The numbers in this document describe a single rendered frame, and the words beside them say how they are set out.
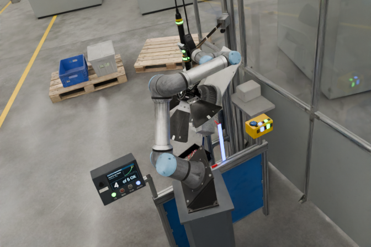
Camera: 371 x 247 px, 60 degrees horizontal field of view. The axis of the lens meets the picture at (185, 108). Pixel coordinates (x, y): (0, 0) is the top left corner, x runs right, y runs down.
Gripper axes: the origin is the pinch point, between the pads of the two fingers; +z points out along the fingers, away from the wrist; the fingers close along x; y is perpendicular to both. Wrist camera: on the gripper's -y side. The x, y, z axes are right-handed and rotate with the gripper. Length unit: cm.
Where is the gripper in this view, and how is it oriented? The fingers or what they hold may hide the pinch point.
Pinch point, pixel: (181, 41)
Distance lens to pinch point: 212.0
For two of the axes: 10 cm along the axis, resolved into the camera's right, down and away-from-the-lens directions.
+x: 8.8, -3.9, 2.7
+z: -4.4, -4.7, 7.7
